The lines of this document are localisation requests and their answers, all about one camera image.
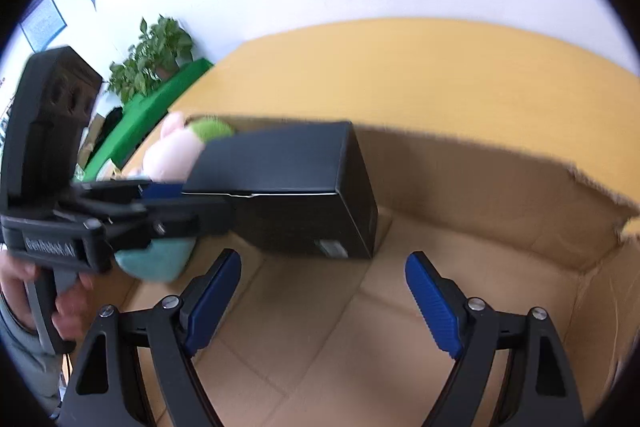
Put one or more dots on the pink and green plush toy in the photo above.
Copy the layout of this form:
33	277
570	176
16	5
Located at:
172	157

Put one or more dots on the cardboard box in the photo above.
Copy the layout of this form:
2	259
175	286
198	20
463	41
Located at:
400	287

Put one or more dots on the blue framed wall notice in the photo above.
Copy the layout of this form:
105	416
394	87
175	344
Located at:
42	19

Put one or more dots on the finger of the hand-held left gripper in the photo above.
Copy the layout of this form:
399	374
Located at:
112	192
165	224

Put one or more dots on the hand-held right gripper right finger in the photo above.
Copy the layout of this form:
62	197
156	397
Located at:
434	302

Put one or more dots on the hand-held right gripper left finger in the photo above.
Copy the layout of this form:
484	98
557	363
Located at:
212	302

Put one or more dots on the black rectangular box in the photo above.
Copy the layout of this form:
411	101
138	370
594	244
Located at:
295	192

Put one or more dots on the yellow wooden desk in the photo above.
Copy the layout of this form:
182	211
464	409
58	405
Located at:
425	72

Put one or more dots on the green potted plant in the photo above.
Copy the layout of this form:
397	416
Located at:
150	57

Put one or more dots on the person's left forearm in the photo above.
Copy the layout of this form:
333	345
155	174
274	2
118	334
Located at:
20	357

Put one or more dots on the person's left hand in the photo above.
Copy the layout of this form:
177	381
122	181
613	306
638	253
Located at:
65	307

